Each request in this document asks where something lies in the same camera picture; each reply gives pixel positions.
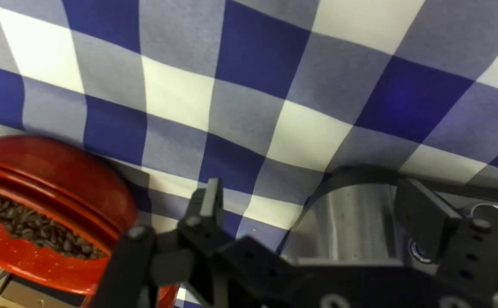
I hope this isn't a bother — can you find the silver two-slot toaster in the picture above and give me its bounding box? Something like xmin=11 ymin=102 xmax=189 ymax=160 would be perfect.
xmin=276 ymin=164 xmax=498 ymax=270

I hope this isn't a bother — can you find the large red bowl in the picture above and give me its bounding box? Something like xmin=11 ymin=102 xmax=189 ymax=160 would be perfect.
xmin=0 ymin=133 xmax=182 ymax=308

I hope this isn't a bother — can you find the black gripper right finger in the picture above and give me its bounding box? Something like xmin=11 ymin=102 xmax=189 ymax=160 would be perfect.
xmin=394 ymin=176 xmax=466 ymax=277

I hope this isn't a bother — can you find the coffee beans pile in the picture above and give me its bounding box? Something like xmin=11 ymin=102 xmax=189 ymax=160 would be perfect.
xmin=0 ymin=186 xmax=110 ymax=261

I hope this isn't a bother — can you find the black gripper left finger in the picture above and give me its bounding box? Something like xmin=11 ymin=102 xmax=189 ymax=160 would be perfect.
xmin=178 ymin=176 xmax=231 ymax=244

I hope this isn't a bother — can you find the blue white checkered tablecloth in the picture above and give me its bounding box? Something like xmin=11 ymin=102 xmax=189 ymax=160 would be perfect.
xmin=0 ymin=0 xmax=498 ymax=308

